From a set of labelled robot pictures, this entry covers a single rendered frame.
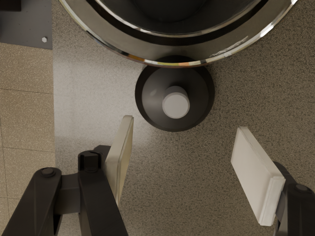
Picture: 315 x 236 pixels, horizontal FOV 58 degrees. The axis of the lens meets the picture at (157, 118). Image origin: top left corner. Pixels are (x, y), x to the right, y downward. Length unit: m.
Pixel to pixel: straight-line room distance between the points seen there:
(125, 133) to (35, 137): 1.37
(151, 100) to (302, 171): 0.23
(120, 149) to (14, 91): 1.35
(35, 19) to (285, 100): 1.16
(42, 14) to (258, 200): 1.27
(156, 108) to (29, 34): 1.12
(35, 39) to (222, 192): 1.14
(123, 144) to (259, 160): 0.08
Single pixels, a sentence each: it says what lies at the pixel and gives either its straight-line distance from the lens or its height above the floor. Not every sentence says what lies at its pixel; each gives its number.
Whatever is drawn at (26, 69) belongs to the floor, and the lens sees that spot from 1.44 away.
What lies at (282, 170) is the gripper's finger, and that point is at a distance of 0.18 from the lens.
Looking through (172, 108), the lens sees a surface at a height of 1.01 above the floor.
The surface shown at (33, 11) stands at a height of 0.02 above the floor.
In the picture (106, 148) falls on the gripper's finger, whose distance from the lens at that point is 0.17.
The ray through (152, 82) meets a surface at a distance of 0.31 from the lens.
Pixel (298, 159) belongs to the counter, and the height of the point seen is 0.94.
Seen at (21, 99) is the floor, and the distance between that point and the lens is 1.49.
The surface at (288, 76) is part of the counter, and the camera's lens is 0.38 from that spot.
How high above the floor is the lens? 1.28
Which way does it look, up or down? 70 degrees down
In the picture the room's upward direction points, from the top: 176 degrees counter-clockwise
